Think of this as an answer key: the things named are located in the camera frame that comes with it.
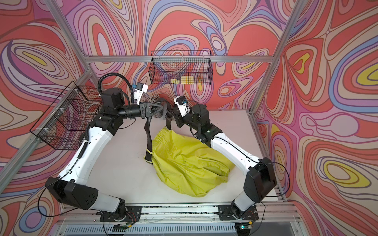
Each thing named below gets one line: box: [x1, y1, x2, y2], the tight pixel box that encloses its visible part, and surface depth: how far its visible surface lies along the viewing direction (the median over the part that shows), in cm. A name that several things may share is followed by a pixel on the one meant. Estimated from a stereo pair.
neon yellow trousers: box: [144, 127, 236, 198], surface depth 83 cm
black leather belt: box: [144, 97, 172, 161], surface depth 73 cm
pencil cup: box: [149, 103, 164, 118], surface depth 64 cm
